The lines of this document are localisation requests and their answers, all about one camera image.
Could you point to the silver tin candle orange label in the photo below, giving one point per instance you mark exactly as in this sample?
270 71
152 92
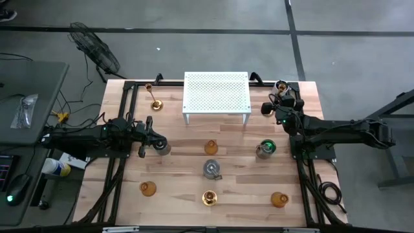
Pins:
211 169

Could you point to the medium gold candlestick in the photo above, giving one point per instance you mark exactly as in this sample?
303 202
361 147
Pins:
156 104

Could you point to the clear plastic bag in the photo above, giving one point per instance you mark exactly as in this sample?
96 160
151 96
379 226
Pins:
25 111

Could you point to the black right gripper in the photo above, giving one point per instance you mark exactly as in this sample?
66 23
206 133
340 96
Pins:
286 103

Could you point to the white perforated metal shelf riser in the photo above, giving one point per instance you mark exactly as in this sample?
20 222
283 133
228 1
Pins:
216 94

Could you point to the backlit black keyboard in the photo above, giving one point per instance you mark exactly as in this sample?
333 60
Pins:
4 171

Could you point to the black table clamp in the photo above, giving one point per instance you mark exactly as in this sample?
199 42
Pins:
256 77
158 78

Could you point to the amber ribbed glass candle holder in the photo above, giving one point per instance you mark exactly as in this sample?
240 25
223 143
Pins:
211 147
147 188
279 199

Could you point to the short gold candlestick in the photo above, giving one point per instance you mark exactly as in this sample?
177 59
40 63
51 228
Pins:
209 197

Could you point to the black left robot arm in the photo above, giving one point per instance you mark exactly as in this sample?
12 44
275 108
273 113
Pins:
81 139

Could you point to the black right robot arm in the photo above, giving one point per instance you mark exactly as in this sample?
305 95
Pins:
339 127

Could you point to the black computer mouse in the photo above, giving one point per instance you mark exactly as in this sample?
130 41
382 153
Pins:
17 189

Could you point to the silver aluminium bracket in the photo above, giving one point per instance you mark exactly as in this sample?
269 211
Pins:
120 229
300 230

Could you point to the white pot with green plant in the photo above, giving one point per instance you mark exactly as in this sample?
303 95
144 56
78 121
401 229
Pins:
277 91

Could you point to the dark ribbed canister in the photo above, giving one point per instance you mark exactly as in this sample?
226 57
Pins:
165 150

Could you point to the white paper sheet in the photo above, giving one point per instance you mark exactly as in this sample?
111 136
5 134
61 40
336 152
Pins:
72 160

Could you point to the grey computer desk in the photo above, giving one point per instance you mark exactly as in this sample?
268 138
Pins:
29 213

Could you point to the black floor fan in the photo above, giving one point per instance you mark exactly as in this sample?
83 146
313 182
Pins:
93 51

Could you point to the white yellow wipes canister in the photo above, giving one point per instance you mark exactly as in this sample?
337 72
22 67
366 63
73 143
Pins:
55 167

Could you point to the black metal stand frame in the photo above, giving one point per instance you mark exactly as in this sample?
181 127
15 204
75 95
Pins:
398 106

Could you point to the black aluminium table frame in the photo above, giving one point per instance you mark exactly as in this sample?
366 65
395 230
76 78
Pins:
132 97

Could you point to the person's shoe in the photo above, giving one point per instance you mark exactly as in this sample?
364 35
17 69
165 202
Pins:
6 14

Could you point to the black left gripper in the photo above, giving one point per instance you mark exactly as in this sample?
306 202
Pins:
147 137

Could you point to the grey folding table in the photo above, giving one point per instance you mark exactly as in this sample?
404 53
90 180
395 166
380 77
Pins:
29 84

